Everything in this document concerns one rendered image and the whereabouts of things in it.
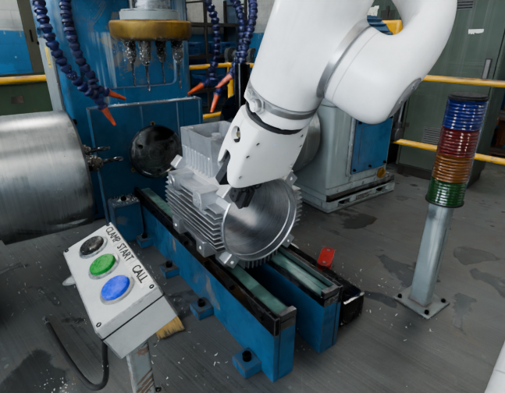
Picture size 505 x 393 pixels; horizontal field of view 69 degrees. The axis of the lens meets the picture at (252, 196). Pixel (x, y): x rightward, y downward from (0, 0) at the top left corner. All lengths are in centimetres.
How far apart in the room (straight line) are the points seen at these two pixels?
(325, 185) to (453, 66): 275
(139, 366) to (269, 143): 33
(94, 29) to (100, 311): 82
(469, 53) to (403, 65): 336
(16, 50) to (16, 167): 537
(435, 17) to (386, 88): 8
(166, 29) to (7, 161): 40
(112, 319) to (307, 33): 32
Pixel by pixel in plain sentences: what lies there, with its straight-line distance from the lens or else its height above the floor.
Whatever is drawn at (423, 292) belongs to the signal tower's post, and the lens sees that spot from 82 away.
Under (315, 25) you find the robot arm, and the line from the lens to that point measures 35.
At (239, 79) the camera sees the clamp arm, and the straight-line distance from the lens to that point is 84.
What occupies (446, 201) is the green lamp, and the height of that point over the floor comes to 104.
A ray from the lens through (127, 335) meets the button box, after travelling 41.
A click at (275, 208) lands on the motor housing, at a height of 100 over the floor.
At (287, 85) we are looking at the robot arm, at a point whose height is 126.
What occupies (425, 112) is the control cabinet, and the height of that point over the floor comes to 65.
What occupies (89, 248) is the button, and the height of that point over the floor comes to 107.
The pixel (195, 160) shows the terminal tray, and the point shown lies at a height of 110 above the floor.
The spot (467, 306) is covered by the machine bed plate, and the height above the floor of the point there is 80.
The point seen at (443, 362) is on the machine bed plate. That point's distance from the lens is 75.
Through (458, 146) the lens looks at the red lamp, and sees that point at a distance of 69.
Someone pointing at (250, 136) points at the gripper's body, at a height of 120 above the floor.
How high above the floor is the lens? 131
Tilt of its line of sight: 24 degrees down
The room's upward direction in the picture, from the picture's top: straight up
